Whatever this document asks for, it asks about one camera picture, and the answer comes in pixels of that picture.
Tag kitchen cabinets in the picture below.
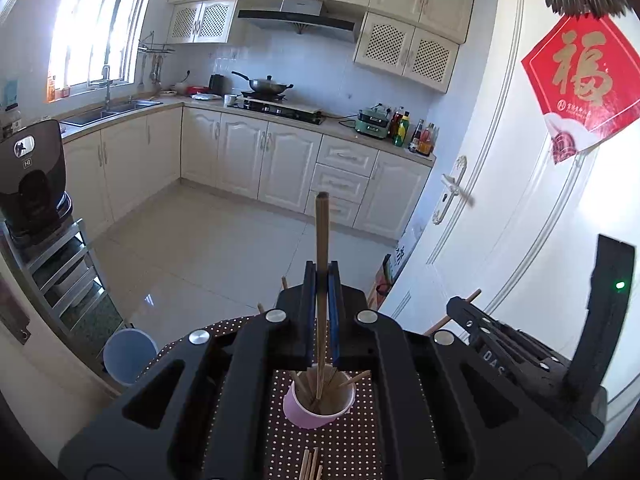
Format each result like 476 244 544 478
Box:
167 0 474 92
63 102 433 240

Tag silver door handle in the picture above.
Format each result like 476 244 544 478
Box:
432 155 474 226

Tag upper kitchen cabinets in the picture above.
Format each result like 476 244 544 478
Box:
167 0 474 92

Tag metal storage rack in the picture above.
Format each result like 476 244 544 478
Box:
1 219 127 361

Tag black range hood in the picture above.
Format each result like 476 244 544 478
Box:
238 0 363 44

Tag kitchen window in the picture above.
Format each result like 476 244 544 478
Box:
46 0 149 102

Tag black wok with lid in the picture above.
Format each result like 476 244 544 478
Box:
232 70 294 96

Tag pink cylindrical holder cup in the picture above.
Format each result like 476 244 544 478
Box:
283 365 356 430

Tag black rice cooker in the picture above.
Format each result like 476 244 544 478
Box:
0 119 73 248

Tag kitchen sink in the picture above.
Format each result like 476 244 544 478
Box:
62 100 160 127

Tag green electric cooker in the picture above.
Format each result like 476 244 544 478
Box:
355 104 392 139

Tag red sauce bottle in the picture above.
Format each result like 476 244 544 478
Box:
416 122 435 156

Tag brown polka dot tablecloth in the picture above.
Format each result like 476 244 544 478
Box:
144 314 386 480

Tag green bottle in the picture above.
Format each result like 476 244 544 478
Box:
394 110 410 146

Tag white door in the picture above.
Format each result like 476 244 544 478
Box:
383 0 639 356

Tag black gas stove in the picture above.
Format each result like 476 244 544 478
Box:
236 96 326 125

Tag lower kitchen cabinets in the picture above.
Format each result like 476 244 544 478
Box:
63 102 433 240

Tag red fu decoration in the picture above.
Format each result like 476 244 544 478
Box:
522 15 639 164

